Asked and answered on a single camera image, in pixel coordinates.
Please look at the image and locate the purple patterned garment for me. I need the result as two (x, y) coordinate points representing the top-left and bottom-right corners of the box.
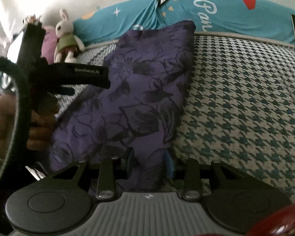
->
(47, 20), (195, 191)

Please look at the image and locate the person's left hand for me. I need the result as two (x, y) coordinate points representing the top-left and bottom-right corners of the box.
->
(0, 94), (60, 159)

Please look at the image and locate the pink moon plush toy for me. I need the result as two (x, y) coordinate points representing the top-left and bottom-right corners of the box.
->
(41, 26), (57, 65)

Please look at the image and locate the beige bunny plush toy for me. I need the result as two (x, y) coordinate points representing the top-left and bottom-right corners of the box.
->
(54, 9), (86, 63)

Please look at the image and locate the blue white houndstooth mat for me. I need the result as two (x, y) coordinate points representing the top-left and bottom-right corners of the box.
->
(53, 32), (295, 203)

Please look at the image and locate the blue cartoon print bedsheet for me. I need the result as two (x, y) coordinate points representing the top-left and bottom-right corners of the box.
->
(73, 0), (295, 45)

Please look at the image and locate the black braided cable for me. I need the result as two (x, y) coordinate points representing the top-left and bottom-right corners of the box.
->
(0, 57), (31, 197)

